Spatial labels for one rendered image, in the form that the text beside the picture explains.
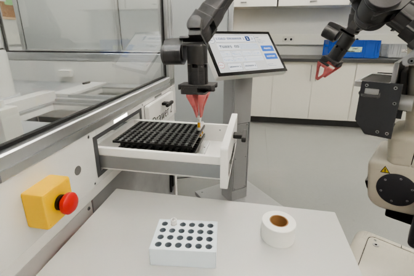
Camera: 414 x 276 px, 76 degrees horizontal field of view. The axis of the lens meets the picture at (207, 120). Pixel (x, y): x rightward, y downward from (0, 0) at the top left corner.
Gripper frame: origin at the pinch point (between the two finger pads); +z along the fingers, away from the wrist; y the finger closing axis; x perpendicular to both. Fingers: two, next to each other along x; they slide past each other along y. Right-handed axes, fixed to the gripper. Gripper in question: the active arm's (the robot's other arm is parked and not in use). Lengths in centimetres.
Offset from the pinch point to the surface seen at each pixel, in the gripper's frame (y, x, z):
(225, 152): 10.7, -17.5, 3.9
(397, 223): 106, 97, 97
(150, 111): -22.2, 14.0, 3.7
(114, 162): -18.7, -17.0, 9.0
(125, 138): -18.6, -10.3, 4.8
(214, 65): -10, 72, -8
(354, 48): 123, 306, -8
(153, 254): 0.2, -36.4, 17.0
